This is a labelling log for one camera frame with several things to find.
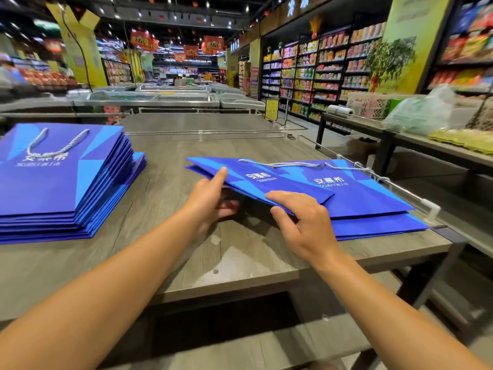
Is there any yellow tree print pillar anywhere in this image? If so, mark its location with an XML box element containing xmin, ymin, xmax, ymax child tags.
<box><xmin>366</xmin><ymin>0</ymin><xmax>452</xmax><ymax>95</ymax></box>

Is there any white plastic basket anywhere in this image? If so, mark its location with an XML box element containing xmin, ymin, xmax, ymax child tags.
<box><xmin>346</xmin><ymin>92</ymin><xmax>411</xmax><ymax>120</ymax></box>

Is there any yellow sign on stand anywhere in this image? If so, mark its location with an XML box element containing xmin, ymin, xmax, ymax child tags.
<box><xmin>264</xmin><ymin>98</ymin><xmax>280</xmax><ymax>122</ymax></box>

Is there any roll of clear plastic bags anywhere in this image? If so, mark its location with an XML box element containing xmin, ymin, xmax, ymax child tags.
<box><xmin>326</xmin><ymin>105</ymin><xmax>355</xmax><ymax>118</ymax></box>

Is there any green plastic bag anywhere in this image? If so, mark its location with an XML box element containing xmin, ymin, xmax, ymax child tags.
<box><xmin>383</xmin><ymin>84</ymin><xmax>458</xmax><ymax>136</ymax></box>

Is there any glass-topped chest freezer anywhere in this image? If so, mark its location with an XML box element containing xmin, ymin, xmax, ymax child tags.
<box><xmin>218</xmin><ymin>92</ymin><xmax>267</xmax><ymax>113</ymax></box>
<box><xmin>72</xmin><ymin>85</ymin><xmax>220</xmax><ymax>113</ymax></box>

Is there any pile of yellow-green produce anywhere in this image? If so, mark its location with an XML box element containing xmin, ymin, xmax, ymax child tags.
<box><xmin>428</xmin><ymin>128</ymin><xmax>493</xmax><ymax>155</ymax></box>

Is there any stack of blue paper bags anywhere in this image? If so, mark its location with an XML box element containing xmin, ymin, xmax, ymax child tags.
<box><xmin>0</xmin><ymin>123</ymin><xmax>147</xmax><ymax>245</ymax></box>

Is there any blue gift bag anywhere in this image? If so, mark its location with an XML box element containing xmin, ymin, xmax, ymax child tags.
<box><xmin>287</xmin><ymin>159</ymin><xmax>415</xmax><ymax>219</ymax></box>
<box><xmin>186</xmin><ymin>156</ymin><xmax>335</xmax><ymax>206</ymax></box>
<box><xmin>330</xmin><ymin>212</ymin><xmax>430</xmax><ymax>242</ymax></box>

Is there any display of red packaged goods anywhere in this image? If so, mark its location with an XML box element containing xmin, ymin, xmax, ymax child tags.
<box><xmin>12</xmin><ymin>54</ymin><xmax>79</xmax><ymax>93</ymax></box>

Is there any shelf of snack packets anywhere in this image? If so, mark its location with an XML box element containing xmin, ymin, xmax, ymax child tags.
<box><xmin>425</xmin><ymin>0</ymin><xmax>493</xmax><ymax>95</ymax></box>

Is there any person's right forearm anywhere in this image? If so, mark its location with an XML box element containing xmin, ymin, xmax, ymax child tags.
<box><xmin>317</xmin><ymin>248</ymin><xmax>493</xmax><ymax>370</ymax></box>

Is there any black-legged display table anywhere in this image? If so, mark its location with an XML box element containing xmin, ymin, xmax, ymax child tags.
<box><xmin>315</xmin><ymin>112</ymin><xmax>493</xmax><ymax>178</ymax></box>

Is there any metal wire table rail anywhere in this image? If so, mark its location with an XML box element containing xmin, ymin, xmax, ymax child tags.
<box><xmin>122</xmin><ymin>128</ymin><xmax>289</xmax><ymax>142</ymax></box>
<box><xmin>297</xmin><ymin>134</ymin><xmax>441</xmax><ymax>225</ymax></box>

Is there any person's right hand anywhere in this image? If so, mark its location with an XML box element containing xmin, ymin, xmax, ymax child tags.
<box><xmin>265</xmin><ymin>190</ymin><xmax>343</xmax><ymax>271</ymax></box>

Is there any person's left forearm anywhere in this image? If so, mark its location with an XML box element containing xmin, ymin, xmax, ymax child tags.
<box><xmin>0</xmin><ymin>212</ymin><xmax>205</xmax><ymax>370</ymax></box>

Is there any shelf of colourful packaged goods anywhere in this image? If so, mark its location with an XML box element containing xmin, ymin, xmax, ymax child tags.
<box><xmin>261</xmin><ymin>22</ymin><xmax>387</xmax><ymax>125</ymax></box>

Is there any person's left hand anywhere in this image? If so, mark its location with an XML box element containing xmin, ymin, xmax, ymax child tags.
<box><xmin>180</xmin><ymin>167</ymin><xmax>240</xmax><ymax>235</ymax></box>

